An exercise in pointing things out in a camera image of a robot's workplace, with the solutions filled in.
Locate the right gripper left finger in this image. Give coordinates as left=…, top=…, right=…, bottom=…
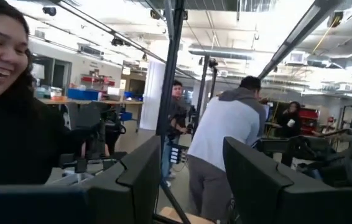
left=0, top=135, right=162, bottom=224

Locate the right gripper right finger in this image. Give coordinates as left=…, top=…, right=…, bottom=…
left=222, top=136, right=352, bottom=224

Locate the red tool chest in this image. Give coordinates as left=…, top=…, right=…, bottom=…
left=299, top=108, right=320, bottom=136

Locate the person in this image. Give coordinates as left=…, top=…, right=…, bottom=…
left=187, top=76, right=267, bottom=222
left=162, top=80, right=190, bottom=189
left=0, top=0, right=85, bottom=187
left=277, top=101, right=303, bottom=139

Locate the blue plastic crate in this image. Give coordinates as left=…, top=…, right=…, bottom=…
left=67, top=88, right=100, bottom=101

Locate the black box with white labels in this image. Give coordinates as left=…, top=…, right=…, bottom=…
left=169, top=146, right=182, bottom=165

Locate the red wall shelf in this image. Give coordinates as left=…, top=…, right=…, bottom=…
left=80, top=74, right=116, bottom=87

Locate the black pole with camera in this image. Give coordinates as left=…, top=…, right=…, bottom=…
left=192, top=55, right=220, bottom=139

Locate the black aluminium table frame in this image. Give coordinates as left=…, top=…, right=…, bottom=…
left=154, top=0, right=192, bottom=224

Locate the yellow black cable reel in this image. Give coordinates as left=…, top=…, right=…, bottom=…
left=312, top=11, right=345, bottom=54

